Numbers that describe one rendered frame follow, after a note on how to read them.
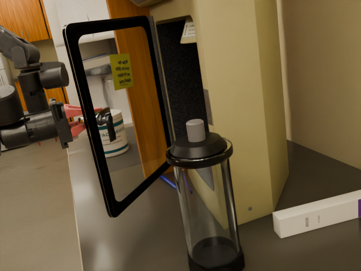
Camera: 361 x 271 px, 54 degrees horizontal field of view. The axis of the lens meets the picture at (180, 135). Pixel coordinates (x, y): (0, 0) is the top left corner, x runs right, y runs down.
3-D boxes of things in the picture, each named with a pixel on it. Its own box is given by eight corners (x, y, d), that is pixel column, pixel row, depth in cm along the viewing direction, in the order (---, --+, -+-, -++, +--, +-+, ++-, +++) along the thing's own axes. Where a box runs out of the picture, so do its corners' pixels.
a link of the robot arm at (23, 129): (4, 141, 77) (4, 156, 73) (-8, 114, 73) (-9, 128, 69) (37, 133, 79) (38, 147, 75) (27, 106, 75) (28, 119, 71)
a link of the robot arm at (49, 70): (24, 50, 100) (9, 47, 92) (64, 43, 100) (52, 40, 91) (34, 92, 102) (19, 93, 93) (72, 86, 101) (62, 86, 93)
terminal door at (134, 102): (174, 162, 100) (147, 14, 88) (112, 221, 74) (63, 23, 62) (171, 162, 100) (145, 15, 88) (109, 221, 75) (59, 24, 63)
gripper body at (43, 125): (57, 100, 72) (19, 109, 70) (71, 147, 75) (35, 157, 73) (57, 96, 78) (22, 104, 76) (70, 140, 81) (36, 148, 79)
